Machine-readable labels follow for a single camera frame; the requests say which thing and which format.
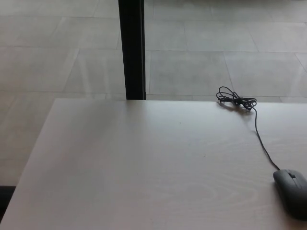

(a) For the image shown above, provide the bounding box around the black computer mouse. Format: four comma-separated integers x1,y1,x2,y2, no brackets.
273,169,307,221

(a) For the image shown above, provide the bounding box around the black vertical post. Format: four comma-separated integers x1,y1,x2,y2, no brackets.
118,0,147,100

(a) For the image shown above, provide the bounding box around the black mouse cable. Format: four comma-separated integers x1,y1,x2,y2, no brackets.
216,86,281,171

